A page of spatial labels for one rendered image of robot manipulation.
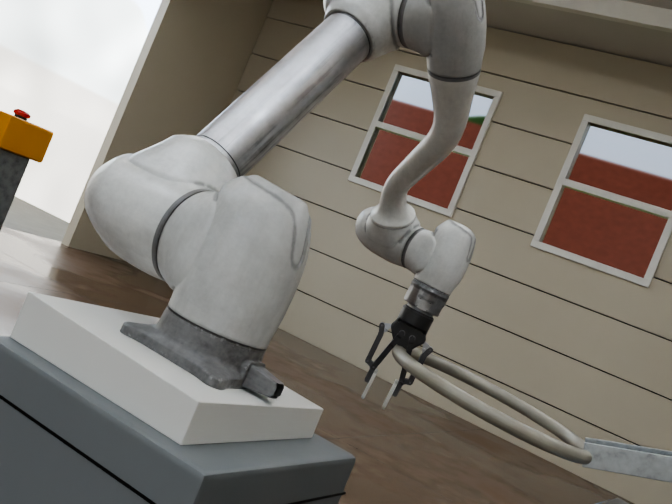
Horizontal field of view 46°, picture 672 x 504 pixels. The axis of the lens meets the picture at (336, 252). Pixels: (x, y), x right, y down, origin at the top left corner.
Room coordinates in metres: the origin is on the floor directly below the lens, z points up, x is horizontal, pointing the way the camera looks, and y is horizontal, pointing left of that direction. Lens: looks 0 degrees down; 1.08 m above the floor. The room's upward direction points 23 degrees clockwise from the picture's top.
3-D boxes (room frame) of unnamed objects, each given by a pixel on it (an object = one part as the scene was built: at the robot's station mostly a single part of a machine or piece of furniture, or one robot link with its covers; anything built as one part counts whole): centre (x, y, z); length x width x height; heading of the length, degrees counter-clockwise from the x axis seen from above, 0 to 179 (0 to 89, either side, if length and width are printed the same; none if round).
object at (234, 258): (1.12, 0.12, 1.02); 0.18 x 0.16 x 0.22; 59
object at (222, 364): (1.11, 0.10, 0.88); 0.22 x 0.18 x 0.06; 64
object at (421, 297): (1.76, -0.23, 1.05); 0.09 x 0.09 x 0.06
